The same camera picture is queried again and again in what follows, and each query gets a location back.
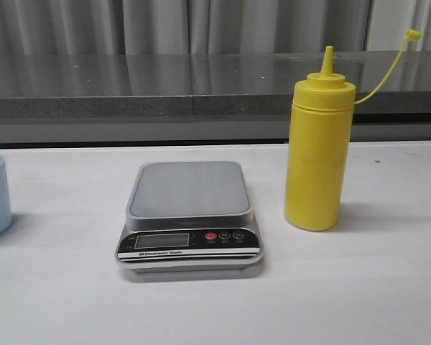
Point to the yellow squeeze bottle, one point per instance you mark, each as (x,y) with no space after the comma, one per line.
(320,130)

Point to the silver electronic kitchen scale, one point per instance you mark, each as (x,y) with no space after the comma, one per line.
(191,216)

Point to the grey stone counter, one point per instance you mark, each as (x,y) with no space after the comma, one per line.
(94,100)

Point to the grey curtain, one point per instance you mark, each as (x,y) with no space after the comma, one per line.
(208,27)

